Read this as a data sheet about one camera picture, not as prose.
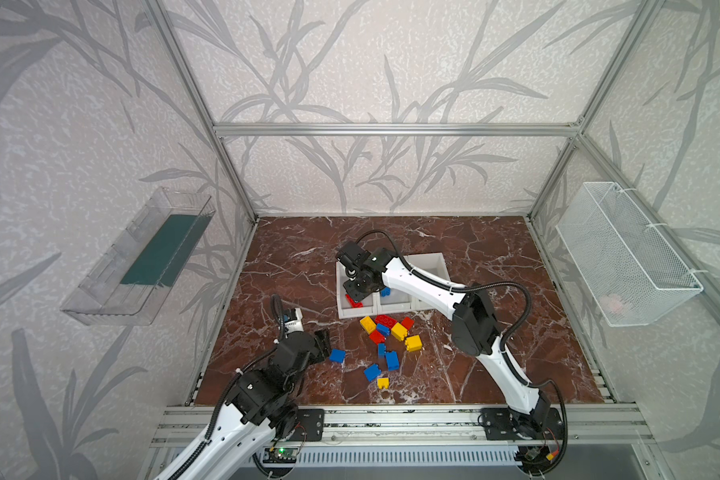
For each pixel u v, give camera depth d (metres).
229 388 0.54
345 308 0.93
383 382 0.79
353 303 0.94
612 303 0.72
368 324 0.91
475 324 0.55
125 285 0.64
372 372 0.82
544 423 0.67
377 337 0.87
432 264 1.03
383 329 0.88
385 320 0.90
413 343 0.85
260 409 0.52
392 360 0.82
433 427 0.75
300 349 0.57
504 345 0.59
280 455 0.71
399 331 0.87
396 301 0.93
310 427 0.73
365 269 0.66
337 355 0.85
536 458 0.74
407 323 0.91
